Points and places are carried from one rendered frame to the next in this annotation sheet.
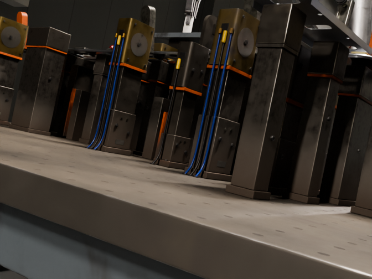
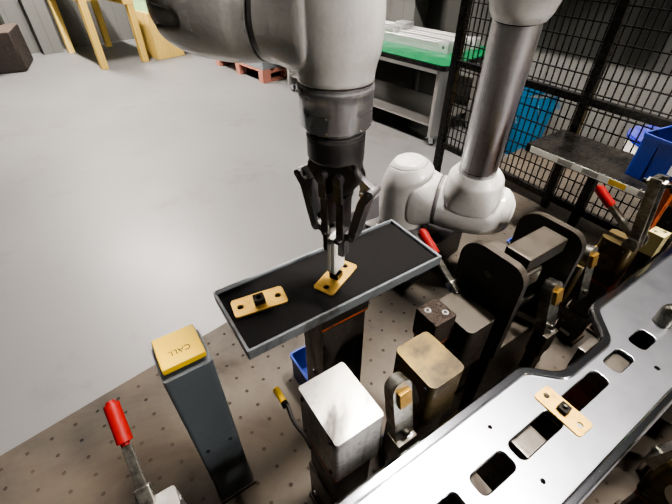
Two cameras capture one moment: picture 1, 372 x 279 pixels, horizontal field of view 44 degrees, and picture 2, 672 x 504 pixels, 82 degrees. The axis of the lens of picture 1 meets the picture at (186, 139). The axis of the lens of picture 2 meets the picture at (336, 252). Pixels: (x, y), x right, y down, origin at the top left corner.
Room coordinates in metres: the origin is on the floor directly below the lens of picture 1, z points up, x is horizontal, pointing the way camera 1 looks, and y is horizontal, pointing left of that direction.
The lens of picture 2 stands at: (1.66, 0.54, 1.61)
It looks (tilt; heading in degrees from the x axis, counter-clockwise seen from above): 40 degrees down; 286
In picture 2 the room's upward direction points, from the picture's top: straight up
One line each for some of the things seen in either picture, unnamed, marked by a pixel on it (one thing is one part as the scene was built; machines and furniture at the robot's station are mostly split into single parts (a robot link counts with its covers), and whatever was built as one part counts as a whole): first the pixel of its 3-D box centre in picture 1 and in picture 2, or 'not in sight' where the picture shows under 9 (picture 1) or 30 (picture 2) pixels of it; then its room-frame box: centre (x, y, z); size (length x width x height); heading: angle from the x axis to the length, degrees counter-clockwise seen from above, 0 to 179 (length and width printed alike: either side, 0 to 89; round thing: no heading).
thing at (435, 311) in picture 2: not in sight; (420, 376); (1.62, 0.05, 0.90); 0.05 x 0.05 x 0.40; 50
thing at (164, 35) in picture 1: (185, 40); (333, 277); (1.80, 0.08, 1.16); 0.37 x 0.14 x 0.02; 50
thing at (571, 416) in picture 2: not in sight; (563, 408); (1.39, 0.12, 1.01); 0.08 x 0.04 x 0.01; 139
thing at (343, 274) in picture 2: not in sight; (335, 274); (1.79, 0.08, 1.17); 0.08 x 0.04 x 0.01; 75
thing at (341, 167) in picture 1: (350, 137); not in sight; (1.00, -0.35, 0.84); 0.12 x 0.05 x 0.29; 140
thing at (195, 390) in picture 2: not in sight; (212, 428); (1.96, 0.28, 0.92); 0.08 x 0.08 x 0.44; 50
